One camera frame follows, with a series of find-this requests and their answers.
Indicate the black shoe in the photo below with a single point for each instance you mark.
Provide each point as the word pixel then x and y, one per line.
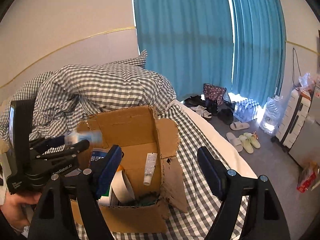
pixel 226 116

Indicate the white sneaker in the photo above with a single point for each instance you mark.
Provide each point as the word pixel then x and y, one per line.
pixel 202 111

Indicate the grey checked duvet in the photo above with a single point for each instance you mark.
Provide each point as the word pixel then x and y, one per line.
pixel 72 93

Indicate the brown cardboard box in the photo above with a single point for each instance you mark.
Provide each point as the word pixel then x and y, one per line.
pixel 150 163

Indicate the pack of water bottles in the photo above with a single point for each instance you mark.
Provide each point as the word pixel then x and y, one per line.
pixel 246 110

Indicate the green slipper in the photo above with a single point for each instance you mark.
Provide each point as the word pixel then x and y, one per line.
pixel 253 138
pixel 245 141

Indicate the grey checked bed sheet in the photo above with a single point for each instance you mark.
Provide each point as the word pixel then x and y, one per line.
pixel 194 132

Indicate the left hand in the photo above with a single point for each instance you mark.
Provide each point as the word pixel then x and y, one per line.
pixel 12 208

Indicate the clear plastic water bottle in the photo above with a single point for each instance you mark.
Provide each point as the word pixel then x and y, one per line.
pixel 100 154

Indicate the red white plastic bag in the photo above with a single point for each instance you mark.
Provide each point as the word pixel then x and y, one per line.
pixel 308 177

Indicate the white slipper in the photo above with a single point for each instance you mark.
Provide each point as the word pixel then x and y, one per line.
pixel 234 141
pixel 236 126

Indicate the blue curtain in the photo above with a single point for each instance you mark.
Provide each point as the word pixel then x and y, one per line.
pixel 235 44

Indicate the blue floral tissue pack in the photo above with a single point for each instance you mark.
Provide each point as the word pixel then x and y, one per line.
pixel 74 137

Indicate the patterned dark bag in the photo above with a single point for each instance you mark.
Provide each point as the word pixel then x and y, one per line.
pixel 213 92

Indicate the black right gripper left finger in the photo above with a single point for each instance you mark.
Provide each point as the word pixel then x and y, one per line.
pixel 53 217

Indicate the white suitcase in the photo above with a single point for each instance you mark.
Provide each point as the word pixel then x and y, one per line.
pixel 294 117

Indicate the white tape roll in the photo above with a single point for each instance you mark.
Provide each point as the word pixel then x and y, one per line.
pixel 122 188

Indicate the large clear water jug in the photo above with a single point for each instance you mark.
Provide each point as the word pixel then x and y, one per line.
pixel 272 112

